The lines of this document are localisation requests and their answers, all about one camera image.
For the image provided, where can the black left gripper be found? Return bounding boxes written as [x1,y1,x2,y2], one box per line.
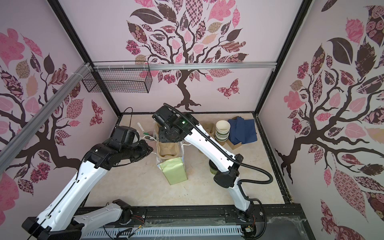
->
[121,139,154,163]

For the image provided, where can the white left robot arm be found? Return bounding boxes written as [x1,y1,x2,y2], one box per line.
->
[22,126,153,240]

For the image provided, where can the black wire basket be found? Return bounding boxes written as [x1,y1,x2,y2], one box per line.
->
[82,60,153,94]

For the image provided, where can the stack of paper cups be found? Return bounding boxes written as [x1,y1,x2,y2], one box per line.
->
[215,120,231,146]

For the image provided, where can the brown cardboard napkin box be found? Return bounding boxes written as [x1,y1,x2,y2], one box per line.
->
[226,116,242,150]

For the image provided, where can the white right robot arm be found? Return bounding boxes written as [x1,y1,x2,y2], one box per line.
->
[152,106,253,216]

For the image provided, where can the blue paper napkins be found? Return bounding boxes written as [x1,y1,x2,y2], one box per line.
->
[228,117,258,145]

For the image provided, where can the green paper coffee cup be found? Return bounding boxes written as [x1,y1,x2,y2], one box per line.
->
[209,161,218,175]

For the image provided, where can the green white paper bag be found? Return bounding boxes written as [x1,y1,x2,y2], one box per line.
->
[157,142,188,185]

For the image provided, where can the stack of pulp cup carriers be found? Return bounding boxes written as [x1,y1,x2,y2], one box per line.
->
[200,121,216,139]

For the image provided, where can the wrapped straws bundle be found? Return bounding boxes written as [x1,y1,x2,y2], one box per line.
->
[137,122,157,141]

